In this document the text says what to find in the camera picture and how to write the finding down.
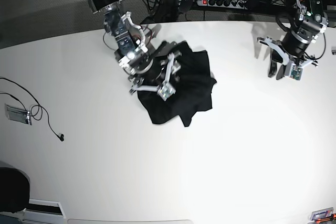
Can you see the small box with tools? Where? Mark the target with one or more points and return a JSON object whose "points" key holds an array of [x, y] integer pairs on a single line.
{"points": [[322, 215]]}

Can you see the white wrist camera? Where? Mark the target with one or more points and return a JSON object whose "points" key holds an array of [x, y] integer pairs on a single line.
{"points": [[295, 72], [166, 91]]}

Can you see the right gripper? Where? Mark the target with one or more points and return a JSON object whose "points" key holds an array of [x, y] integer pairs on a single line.
{"points": [[154, 73]]}

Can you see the black T-shirt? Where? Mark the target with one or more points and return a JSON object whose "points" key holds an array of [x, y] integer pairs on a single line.
{"points": [[193, 89]]}

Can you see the white power strip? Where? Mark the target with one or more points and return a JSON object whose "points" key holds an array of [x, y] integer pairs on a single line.
{"points": [[233, 4]]}

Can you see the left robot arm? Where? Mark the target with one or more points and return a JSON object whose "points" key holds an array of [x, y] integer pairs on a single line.
{"points": [[303, 22]]}

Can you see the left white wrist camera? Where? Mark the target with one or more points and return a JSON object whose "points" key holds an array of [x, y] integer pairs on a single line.
{"points": [[295, 72]]}

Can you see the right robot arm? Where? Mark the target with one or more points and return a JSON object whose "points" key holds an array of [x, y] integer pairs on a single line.
{"points": [[130, 37]]}

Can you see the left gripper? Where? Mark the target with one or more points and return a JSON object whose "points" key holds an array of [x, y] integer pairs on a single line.
{"points": [[293, 44]]}

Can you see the silver table socket plate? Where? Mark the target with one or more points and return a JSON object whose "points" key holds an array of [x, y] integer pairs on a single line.
{"points": [[18, 114]]}

